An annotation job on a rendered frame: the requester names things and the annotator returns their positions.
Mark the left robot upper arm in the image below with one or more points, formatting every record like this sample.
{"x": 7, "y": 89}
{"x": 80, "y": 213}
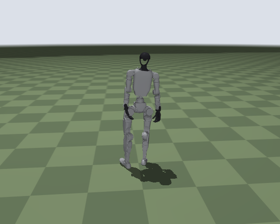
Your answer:
{"x": 129, "y": 75}

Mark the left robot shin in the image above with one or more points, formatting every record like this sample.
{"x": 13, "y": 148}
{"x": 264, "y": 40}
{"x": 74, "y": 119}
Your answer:
{"x": 127, "y": 147}

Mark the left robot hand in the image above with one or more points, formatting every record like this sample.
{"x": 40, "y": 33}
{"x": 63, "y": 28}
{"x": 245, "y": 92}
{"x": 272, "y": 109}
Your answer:
{"x": 126, "y": 109}

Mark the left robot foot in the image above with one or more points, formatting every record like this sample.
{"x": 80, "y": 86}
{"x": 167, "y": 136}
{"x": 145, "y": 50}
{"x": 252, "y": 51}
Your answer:
{"x": 127, "y": 165}

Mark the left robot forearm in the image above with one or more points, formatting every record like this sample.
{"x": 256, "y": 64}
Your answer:
{"x": 126, "y": 98}

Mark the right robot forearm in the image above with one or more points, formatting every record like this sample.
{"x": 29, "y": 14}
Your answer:
{"x": 157, "y": 101}

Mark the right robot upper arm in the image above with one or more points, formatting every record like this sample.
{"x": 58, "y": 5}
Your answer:
{"x": 156, "y": 83}

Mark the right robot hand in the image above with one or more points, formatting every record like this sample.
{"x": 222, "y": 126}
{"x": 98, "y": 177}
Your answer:
{"x": 157, "y": 115}

